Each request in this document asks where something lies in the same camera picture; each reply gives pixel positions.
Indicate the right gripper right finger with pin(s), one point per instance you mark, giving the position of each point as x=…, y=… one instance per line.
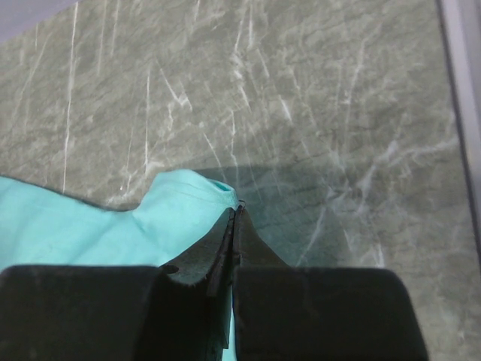
x=317, y=313

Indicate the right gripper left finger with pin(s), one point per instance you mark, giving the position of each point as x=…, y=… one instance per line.
x=178, y=311

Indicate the teal t-shirt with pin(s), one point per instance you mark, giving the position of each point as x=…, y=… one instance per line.
x=42, y=227

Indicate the aluminium frame rail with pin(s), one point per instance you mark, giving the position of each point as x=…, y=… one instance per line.
x=460, y=22

